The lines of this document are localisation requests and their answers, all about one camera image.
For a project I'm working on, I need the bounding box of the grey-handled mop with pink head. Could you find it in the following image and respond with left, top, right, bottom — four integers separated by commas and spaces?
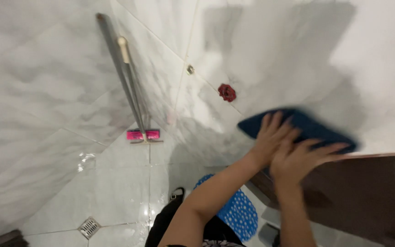
96, 13, 160, 141

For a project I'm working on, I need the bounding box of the person's black garment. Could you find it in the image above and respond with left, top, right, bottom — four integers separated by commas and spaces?
145, 187, 247, 247

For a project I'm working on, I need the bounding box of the dark brown doorstep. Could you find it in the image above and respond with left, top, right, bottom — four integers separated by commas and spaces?
0, 229, 30, 247

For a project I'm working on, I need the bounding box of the cream-tipped floor wiper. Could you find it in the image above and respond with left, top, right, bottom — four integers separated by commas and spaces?
117, 36, 164, 145

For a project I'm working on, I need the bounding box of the dark blue cleaning cloth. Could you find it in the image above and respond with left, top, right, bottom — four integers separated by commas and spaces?
237, 108, 358, 155

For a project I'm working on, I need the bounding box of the person's right hand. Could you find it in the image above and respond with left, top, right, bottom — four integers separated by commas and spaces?
270, 138, 351, 188

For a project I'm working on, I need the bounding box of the red valve knob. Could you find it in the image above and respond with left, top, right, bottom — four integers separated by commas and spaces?
218, 83, 237, 103

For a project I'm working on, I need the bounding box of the person's left hand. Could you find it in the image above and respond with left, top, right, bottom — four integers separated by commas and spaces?
248, 111, 300, 171

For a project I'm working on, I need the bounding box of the metal floor drain grate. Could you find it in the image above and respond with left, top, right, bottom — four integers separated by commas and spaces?
77, 216, 101, 239

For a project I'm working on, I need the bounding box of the grey plastic object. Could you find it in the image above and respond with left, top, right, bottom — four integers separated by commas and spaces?
258, 222, 281, 247

